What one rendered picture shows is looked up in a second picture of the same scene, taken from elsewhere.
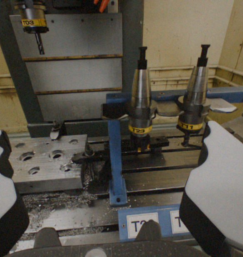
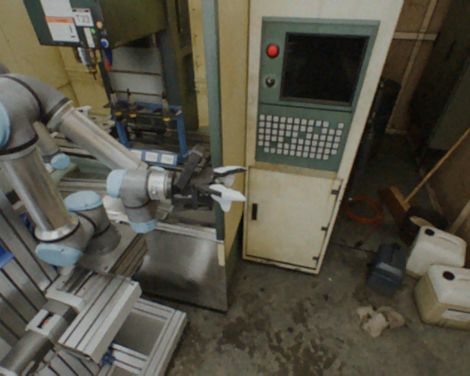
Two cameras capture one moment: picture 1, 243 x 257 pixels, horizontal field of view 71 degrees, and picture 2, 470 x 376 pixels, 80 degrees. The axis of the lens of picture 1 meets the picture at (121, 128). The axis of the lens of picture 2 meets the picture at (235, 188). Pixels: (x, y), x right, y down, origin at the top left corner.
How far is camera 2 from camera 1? 1.68 m
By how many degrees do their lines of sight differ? 17
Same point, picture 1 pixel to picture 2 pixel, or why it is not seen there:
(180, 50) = not seen: hidden behind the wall
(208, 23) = not seen: hidden behind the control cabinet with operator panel
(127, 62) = (168, 77)
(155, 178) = (145, 145)
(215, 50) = not seen: hidden behind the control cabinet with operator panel
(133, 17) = (167, 51)
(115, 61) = (157, 77)
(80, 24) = (134, 53)
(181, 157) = (169, 141)
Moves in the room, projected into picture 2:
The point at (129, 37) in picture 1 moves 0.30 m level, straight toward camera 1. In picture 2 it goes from (166, 63) to (142, 73)
